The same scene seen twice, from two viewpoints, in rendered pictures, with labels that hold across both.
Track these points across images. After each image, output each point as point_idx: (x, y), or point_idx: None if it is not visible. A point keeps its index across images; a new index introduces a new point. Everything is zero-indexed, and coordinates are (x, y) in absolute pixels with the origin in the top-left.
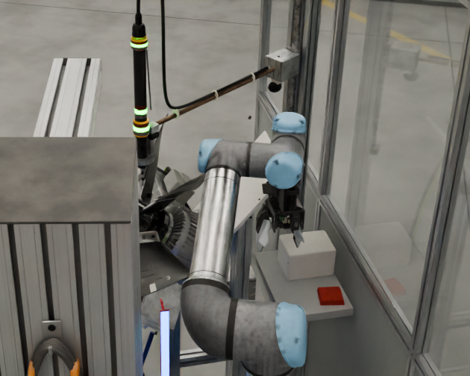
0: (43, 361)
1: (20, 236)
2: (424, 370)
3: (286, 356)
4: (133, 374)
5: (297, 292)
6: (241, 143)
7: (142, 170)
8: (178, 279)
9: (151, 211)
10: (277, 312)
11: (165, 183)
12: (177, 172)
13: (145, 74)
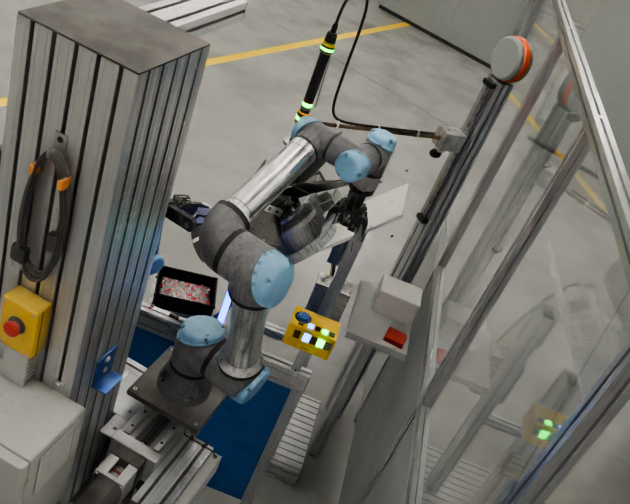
0: (48, 167)
1: (59, 46)
2: (418, 418)
3: (253, 289)
4: (107, 213)
5: (372, 321)
6: (331, 131)
7: None
8: (269, 244)
9: (286, 193)
10: (267, 253)
11: None
12: None
13: (321, 75)
